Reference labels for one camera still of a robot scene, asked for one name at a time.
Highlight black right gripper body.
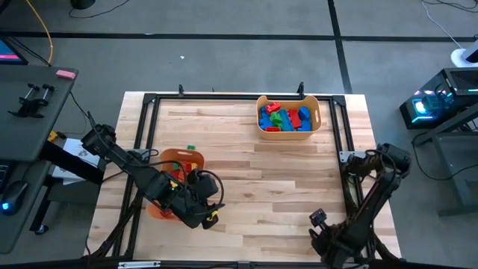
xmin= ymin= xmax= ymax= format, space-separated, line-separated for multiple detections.
xmin=308 ymin=222 xmax=354 ymax=269

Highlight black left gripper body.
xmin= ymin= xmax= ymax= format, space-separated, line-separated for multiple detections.
xmin=168 ymin=170 xmax=220 ymax=229

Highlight orange plastic bin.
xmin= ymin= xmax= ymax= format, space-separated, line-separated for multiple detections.
xmin=146 ymin=148 xmax=206 ymax=222

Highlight long red building block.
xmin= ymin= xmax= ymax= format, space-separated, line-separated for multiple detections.
xmin=287 ymin=108 xmax=302 ymax=130

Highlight long blue building block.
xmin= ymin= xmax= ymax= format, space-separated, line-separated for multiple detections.
xmin=279 ymin=108 xmax=296 ymax=132

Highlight yellow plastic bin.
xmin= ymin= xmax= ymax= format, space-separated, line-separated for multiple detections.
xmin=255 ymin=94 xmax=323 ymax=141

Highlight black desk crossbar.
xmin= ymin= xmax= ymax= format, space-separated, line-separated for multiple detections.
xmin=39 ymin=141 xmax=108 ymax=186

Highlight white paper sheet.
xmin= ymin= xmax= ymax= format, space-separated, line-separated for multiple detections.
xmin=52 ymin=137 xmax=105 ymax=186

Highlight dark grey computer stand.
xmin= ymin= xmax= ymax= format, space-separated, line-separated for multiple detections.
xmin=410 ymin=108 xmax=478 ymax=217

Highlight black desk top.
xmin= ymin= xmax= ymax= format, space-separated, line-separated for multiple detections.
xmin=0 ymin=160 xmax=53 ymax=255

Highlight dark grey desk shelf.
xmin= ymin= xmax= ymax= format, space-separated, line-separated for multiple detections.
xmin=0 ymin=64 xmax=79 ymax=164

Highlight black computer mouse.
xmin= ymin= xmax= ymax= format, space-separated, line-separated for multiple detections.
xmin=0 ymin=180 xmax=29 ymax=217

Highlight black desk clamp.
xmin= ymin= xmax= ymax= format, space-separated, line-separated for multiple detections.
xmin=7 ymin=82 xmax=57 ymax=120

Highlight black desktop computer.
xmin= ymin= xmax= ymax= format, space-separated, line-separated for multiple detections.
xmin=399 ymin=67 xmax=478 ymax=132

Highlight white floor device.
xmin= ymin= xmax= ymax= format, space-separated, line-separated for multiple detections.
xmin=450 ymin=39 xmax=478 ymax=69

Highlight black chair base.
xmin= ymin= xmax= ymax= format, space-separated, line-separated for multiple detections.
xmin=69 ymin=0 xmax=97 ymax=10

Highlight computer screen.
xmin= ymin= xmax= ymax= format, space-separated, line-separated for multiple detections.
xmin=0 ymin=35 xmax=29 ymax=67

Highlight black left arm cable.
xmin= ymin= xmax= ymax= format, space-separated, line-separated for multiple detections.
xmin=87 ymin=111 xmax=226 ymax=217

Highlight silver metal bracket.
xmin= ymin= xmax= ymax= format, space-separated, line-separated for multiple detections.
xmin=118 ymin=261 xmax=161 ymax=269

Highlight black desk cable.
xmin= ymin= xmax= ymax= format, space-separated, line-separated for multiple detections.
xmin=69 ymin=91 xmax=93 ymax=135

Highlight black floor cable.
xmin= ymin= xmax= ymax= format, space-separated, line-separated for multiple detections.
xmin=69 ymin=0 xmax=131 ymax=19

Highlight yellow cable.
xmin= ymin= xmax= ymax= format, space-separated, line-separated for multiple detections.
xmin=24 ymin=0 xmax=55 ymax=65

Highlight white floor cable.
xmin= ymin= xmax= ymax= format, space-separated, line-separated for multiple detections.
xmin=420 ymin=0 xmax=456 ymax=50

